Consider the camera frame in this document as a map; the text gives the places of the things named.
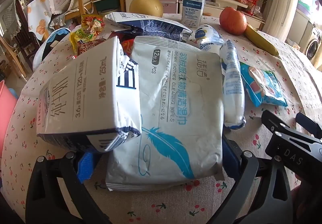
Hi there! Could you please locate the red snack bag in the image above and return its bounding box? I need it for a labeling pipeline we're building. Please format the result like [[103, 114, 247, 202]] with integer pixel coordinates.
[[121, 39, 137, 56]]

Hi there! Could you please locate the brown red snack packet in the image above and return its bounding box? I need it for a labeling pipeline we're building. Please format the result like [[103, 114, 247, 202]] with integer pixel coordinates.
[[77, 37, 109, 57]]

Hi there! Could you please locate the red apple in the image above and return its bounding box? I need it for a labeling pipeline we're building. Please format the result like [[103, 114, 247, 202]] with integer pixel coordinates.
[[219, 7, 247, 35]]

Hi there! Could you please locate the yellow green snack wrapper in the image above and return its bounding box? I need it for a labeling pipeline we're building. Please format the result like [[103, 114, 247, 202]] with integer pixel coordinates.
[[70, 27, 95, 54]]

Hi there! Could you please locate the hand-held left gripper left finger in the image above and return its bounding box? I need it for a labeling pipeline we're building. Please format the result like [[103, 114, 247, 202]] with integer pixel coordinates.
[[25, 151, 111, 224]]

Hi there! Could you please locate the white plastic bottle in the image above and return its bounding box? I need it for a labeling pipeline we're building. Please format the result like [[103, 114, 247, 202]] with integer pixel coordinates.
[[182, 0, 207, 28]]

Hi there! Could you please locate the dark wooden chair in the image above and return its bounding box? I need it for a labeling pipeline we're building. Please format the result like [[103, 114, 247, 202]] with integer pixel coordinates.
[[5, 0, 36, 71]]

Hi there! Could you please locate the white wipes packet blue feather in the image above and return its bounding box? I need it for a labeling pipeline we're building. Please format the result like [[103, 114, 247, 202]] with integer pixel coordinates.
[[106, 35, 226, 192]]

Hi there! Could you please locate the long white blue packet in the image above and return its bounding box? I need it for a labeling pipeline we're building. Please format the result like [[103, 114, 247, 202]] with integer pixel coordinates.
[[220, 39, 246, 130]]

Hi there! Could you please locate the flattened blue white carton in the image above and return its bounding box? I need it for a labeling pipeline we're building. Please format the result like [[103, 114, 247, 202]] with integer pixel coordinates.
[[104, 12, 194, 43]]

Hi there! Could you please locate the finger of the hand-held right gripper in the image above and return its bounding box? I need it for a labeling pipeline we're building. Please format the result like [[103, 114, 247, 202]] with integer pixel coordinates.
[[261, 109, 297, 137], [295, 112, 322, 139]]

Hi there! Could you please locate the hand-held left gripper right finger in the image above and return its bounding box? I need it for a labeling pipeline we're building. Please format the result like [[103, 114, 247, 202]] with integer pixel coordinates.
[[211, 136, 293, 224]]

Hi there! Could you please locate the dark green box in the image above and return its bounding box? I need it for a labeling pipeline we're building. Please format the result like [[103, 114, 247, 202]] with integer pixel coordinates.
[[94, 0, 120, 15]]

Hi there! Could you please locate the pink storage box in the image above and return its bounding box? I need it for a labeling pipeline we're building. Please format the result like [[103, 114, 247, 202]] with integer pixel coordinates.
[[156, 0, 180, 14]]

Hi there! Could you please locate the white blue squeezed pouch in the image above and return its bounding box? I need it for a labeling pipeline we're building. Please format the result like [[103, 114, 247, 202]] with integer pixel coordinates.
[[195, 25, 225, 53]]

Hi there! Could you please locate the white TV cabinet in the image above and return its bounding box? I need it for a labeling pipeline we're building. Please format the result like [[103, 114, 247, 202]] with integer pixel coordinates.
[[115, 0, 266, 23]]

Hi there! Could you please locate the blue snack wrapper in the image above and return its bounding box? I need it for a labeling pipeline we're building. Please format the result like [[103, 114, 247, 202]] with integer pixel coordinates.
[[239, 61, 288, 108]]

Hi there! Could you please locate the red yellow candy wrapper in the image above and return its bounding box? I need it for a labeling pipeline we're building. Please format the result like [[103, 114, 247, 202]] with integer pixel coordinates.
[[82, 15, 105, 36]]

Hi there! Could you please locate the yellow banana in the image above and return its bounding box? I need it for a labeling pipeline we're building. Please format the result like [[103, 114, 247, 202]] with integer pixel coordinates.
[[245, 24, 280, 57]]

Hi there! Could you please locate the yellow pomelo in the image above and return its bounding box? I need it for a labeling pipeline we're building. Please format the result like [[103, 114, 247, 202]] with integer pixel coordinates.
[[129, 0, 164, 18]]

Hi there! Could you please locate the dining table orange print cloth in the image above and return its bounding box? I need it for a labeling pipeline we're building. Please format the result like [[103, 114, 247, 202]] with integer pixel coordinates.
[[26, 0, 55, 41]]

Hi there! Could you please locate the pink plastic bucket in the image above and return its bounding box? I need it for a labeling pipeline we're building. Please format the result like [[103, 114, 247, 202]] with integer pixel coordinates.
[[0, 79, 19, 164]]

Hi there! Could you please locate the small chair blue backrest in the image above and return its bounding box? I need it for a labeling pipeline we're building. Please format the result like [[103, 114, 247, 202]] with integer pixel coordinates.
[[32, 28, 71, 71]]

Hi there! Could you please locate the standing air conditioner lace cover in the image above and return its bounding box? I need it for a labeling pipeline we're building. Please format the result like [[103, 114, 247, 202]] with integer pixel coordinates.
[[263, 0, 310, 41]]

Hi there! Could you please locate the white milk carton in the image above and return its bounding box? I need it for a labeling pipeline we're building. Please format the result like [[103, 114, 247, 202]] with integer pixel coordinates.
[[36, 36, 142, 152]]

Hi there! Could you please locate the washing machine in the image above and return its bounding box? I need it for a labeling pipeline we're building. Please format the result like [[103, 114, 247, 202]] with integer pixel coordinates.
[[305, 23, 322, 64]]

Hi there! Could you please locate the cherry print tablecloth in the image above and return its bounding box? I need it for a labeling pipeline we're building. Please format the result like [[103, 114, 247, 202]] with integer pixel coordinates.
[[0, 12, 322, 224]]

